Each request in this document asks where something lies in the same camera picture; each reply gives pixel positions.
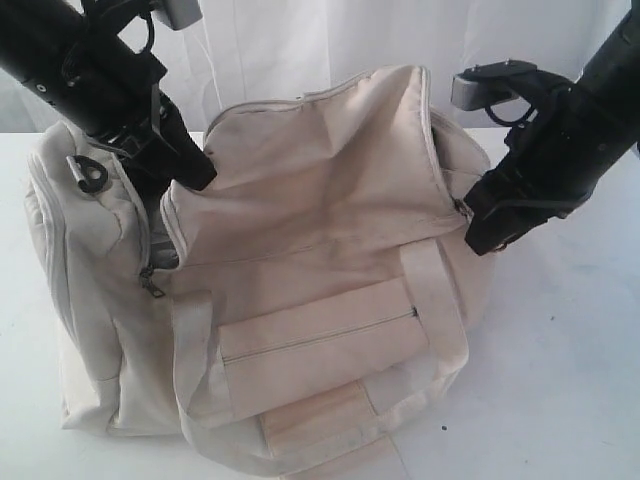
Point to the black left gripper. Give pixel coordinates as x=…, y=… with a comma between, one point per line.
x=98, y=71

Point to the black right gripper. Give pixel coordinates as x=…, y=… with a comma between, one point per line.
x=554, y=161

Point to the cream duffel bag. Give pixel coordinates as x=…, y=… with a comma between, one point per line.
x=314, y=298

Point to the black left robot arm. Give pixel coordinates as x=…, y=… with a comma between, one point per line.
x=15, y=33

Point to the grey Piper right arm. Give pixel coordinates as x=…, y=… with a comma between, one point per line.
x=619, y=54

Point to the white backdrop curtain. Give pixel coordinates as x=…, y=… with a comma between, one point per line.
x=245, y=50

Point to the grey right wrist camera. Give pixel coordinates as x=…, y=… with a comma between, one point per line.
x=482, y=87

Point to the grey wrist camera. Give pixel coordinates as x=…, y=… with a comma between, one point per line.
x=482, y=87
x=177, y=14

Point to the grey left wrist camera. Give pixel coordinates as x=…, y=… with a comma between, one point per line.
x=177, y=14

